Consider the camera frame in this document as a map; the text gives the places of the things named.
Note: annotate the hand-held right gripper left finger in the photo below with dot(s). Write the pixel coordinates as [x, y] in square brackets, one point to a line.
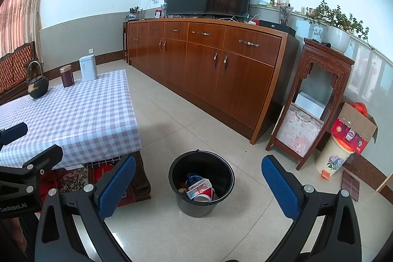
[115, 188]

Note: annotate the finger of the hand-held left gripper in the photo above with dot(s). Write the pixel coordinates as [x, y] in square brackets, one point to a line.
[13, 133]
[47, 157]

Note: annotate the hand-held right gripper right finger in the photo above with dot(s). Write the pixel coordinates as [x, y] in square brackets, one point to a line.
[281, 188]

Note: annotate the red paper cup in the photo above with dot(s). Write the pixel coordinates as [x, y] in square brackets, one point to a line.
[207, 194]

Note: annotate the navy blue cloth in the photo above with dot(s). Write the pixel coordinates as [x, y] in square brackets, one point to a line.
[192, 179]

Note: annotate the red and white packet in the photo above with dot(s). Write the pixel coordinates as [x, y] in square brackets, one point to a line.
[198, 188]

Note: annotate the black plastic bucket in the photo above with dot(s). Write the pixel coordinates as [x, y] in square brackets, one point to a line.
[199, 209]

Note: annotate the red bag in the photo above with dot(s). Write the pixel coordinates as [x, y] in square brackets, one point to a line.
[103, 173]

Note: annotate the patterned red rug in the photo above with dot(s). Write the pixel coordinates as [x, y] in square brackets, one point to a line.
[73, 179]

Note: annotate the checked tablecloth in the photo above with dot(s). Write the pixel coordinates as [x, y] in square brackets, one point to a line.
[70, 117]

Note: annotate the black iron teapot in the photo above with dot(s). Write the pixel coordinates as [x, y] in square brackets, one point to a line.
[37, 85]

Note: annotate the floral gift bag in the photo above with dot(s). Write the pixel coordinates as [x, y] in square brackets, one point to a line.
[299, 133]

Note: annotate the cream floral waste bin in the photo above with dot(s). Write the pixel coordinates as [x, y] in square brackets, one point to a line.
[333, 160]

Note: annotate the wooden upholstered sofa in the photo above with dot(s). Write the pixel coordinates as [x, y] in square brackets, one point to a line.
[15, 68]

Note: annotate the brown tile sample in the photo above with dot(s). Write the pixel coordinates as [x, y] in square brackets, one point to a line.
[350, 185]

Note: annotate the maroon canister with gold lid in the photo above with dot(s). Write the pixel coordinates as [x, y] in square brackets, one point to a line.
[66, 77]

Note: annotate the cardboard box with red print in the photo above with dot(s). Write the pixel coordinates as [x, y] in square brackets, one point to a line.
[353, 130]

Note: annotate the light blue tin box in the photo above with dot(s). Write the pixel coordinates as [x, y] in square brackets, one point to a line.
[88, 68]

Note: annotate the orange plastic bag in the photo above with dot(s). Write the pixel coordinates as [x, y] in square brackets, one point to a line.
[359, 108]

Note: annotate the carved wooden plant stand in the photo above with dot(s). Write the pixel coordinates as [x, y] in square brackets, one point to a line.
[340, 77]

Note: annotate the pink patterned curtain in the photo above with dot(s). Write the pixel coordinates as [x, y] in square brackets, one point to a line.
[21, 4]

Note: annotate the small wooden side table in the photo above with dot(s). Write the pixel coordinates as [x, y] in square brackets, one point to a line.
[125, 41]

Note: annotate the brown wooden sideboard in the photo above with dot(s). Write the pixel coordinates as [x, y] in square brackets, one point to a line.
[208, 65]

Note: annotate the green plant in white pot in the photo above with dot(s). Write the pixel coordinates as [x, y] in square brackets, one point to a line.
[336, 38]

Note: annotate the black set-top box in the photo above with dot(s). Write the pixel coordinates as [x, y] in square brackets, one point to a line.
[278, 27]

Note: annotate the small potted plant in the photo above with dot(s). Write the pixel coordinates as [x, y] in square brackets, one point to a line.
[134, 12]

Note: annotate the tall glass vase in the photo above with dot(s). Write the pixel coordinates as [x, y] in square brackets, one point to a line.
[285, 15]

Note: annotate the small red white box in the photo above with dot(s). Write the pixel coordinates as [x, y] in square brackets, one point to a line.
[157, 14]

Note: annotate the clear glass bottle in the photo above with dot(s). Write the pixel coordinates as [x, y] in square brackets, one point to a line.
[164, 8]

